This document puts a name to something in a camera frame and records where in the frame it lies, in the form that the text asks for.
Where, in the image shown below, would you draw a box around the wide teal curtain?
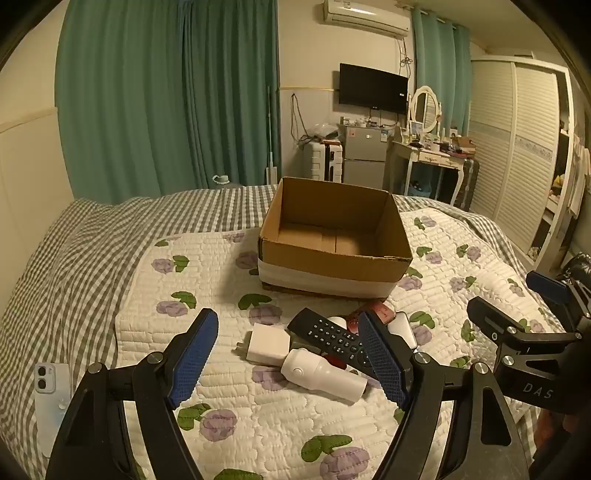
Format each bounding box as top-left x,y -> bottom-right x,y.
55,0 -> 281,206

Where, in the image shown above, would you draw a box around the narrow teal curtain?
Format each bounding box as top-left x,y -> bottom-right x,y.
412,9 -> 472,139

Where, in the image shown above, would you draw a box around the white air conditioner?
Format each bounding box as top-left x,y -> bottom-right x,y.
322,0 -> 411,38

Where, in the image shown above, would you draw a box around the floral white quilt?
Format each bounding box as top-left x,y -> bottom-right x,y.
113,208 -> 568,480

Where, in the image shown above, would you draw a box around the white cylindrical device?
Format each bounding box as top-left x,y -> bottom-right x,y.
281,348 -> 369,406

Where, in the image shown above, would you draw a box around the pale earbuds charging case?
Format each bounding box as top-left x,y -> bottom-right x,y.
387,312 -> 419,350

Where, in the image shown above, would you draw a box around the silver small fridge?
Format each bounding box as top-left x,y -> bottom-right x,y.
344,124 -> 393,190

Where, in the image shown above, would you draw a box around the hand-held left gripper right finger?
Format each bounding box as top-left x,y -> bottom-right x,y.
358,310 -> 532,480

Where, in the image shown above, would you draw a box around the hanging pale clothes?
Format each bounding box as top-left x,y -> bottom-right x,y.
567,134 -> 591,219

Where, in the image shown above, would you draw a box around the white dressing table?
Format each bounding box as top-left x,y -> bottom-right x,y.
385,137 -> 478,208

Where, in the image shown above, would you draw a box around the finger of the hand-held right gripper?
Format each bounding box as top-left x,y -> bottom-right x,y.
525,270 -> 591,330
466,296 -> 532,344

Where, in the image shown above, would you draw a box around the dark wall cables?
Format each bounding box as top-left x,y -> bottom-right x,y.
290,92 -> 311,145

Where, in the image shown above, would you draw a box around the pink compact case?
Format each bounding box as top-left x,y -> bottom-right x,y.
346,300 -> 396,331

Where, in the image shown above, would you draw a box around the white smartphone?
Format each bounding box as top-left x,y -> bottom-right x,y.
34,362 -> 72,457

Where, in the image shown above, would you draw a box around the white oval vanity mirror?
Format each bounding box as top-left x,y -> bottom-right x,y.
410,86 -> 441,136

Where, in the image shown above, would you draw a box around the black remote control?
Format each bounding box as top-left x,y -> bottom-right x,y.
287,308 -> 384,380

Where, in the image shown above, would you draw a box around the clear plastic bag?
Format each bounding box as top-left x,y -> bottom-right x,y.
310,122 -> 340,141

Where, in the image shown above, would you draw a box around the black wall television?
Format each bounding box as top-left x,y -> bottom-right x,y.
338,63 -> 409,114

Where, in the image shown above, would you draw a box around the white charger adapter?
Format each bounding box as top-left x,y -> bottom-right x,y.
232,323 -> 291,365

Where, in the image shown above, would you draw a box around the cardboard box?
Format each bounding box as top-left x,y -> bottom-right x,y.
257,176 -> 413,300

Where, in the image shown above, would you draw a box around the silver hard suitcase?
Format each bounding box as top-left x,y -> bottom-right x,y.
455,157 -> 481,210

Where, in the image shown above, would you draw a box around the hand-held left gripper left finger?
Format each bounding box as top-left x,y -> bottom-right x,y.
46,308 -> 220,480

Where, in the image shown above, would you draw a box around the white flat mop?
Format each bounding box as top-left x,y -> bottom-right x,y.
264,85 -> 280,185

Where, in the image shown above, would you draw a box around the white louvred wardrobe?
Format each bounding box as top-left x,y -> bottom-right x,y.
468,56 -> 575,273

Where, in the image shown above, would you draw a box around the white hard suitcase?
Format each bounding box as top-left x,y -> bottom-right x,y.
308,141 -> 345,183

